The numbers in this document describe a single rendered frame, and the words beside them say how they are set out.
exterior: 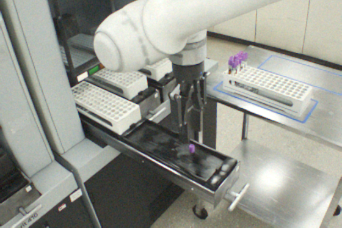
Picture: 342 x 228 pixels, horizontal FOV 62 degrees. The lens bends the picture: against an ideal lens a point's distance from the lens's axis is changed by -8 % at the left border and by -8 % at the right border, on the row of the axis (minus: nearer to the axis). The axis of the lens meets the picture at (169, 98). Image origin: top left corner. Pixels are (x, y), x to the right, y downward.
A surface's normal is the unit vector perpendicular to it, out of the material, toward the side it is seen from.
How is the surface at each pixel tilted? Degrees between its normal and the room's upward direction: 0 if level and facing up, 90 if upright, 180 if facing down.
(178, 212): 0
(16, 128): 90
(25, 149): 90
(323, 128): 0
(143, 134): 0
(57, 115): 90
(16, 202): 90
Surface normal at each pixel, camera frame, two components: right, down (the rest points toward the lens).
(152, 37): 0.24, 0.34
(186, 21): -0.31, 0.62
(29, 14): 0.77, 0.31
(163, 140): -0.07, -0.82
